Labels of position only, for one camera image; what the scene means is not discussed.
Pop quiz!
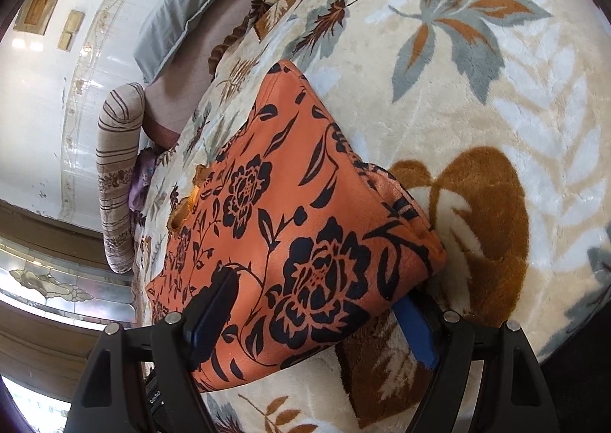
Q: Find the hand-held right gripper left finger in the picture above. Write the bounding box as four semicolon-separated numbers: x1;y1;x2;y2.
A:
64;271;242;433

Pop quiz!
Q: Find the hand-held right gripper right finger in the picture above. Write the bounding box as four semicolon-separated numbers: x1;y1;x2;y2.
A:
394;292;559;433

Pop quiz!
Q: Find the orange floral shirt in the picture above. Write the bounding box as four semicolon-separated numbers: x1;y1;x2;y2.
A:
145;59;448;393

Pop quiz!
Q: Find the purple cloth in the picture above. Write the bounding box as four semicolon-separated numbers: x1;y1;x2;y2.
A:
128;146;158;211

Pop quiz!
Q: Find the stained glass window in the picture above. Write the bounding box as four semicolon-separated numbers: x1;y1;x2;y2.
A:
0;242;137;333

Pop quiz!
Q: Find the striped rolled quilt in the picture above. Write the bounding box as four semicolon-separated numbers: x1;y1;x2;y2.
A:
95;83;146;274

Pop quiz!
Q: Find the brown bed sheet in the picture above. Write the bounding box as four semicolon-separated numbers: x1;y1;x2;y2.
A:
143;0;306;149

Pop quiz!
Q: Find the leaf printed plush blanket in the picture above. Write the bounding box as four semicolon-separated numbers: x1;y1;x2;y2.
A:
129;0;611;433

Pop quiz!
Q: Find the small wooden wall frame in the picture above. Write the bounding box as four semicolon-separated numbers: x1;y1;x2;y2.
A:
57;10;87;50

